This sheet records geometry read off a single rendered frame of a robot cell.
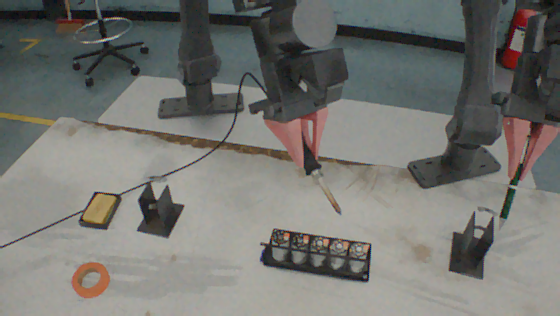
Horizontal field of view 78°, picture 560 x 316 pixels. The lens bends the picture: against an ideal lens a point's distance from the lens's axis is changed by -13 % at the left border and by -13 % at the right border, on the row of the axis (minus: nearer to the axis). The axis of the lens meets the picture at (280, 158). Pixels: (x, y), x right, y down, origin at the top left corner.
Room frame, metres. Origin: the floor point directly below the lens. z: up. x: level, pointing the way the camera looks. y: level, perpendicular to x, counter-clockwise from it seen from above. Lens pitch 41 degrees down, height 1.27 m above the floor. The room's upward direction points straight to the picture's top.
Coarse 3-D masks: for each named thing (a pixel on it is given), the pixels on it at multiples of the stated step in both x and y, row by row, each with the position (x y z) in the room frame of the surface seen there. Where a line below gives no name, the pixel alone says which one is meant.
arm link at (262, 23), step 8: (264, 16) 0.47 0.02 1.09; (256, 24) 0.47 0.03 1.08; (264, 24) 0.46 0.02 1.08; (256, 32) 0.47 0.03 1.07; (264, 32) 0.46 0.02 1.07; (256, 40) 0.47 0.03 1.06; (264, 40) 0.46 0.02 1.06; (256, 48) 0.47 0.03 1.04; (264, 48) 0.45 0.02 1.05; (272, 48) 0.45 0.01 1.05; (264, 56) 0.45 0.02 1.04; (288, 56) 0.46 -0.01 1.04
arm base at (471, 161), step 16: (448, 144) 0.56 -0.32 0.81; (464, 144) 0.54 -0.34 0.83; (416, 160) 0.57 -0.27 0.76; (432, 160) 0.57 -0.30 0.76; (448, 160) 0.55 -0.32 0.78; (464, 160) 0.53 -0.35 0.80; (480, 160) 0.57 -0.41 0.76; (496, 160) 0.57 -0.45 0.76; (416, 176) 0.53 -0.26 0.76; (432, 176) 0.53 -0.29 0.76; (448, 176) 0.53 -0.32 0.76; (464, 176) 0.53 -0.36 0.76
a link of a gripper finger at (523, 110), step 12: (504, 108) 0.36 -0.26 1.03; (516, 108) 0.35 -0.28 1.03; (528, 108) 0.35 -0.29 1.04; (540, 108) 0.35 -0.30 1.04; (528, 120) 0.35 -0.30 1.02; (540, 120) 0.34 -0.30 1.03; (540, 132) 0.33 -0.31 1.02; (552, 132) 0.33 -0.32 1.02; (540, 144) 0.33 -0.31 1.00; (528, 156) 0.33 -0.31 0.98; (528, 168) 0.32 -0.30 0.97
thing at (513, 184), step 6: (528, 138) 0.35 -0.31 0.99; (528, 144) 0.35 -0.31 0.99; (522, 150) 0.34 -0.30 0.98; (522, 156) 0.34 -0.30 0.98; (522, 162) 0.33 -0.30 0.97; (516, 174) 0.33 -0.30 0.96; (510, 180) 0.33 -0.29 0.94; (516, 180) 0.32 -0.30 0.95; (510, 186) 0.32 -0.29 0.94; (516, 186) 0.32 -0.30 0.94; (510, 192) 0.31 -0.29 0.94; (510, 198) 0.31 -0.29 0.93; (504, 204) 0.31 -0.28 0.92; (510, 204) 0.30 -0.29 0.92; (504, 210) 0.30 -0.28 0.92; (504, 216) 0.30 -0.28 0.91
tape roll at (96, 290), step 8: (88, 264) 0.32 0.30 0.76; (96, 264) 0.32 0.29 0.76; (80, 272) 0.31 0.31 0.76; (88, 272) 0.31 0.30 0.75; (104, 272) 0.31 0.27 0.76; (72, 280) 0.29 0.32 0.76; (80, 280) 0.30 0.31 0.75; (104, 280) 0.30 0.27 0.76; (80, 288) 0.28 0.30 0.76; (88, 288) 0.28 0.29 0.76; (96, 288) 0.28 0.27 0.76; (104, 288) 0.29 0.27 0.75; (80, 296) 0.27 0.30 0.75; (88, 296) 0.27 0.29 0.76; (96, 296) 0.27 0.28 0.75
